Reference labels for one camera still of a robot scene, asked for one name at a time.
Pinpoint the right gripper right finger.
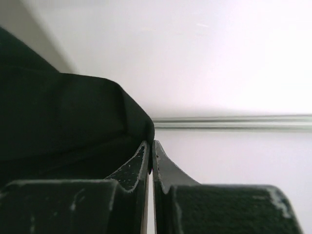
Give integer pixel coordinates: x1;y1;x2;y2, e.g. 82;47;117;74
152;141;302;234

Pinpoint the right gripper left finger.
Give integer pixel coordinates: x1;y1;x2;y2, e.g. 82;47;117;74
0;142;149;234

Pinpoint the black t shirt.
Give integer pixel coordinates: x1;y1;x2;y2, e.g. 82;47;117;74
0;29;155;185

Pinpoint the right corner aluminium post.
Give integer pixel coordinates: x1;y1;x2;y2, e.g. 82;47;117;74
153;114;312;132

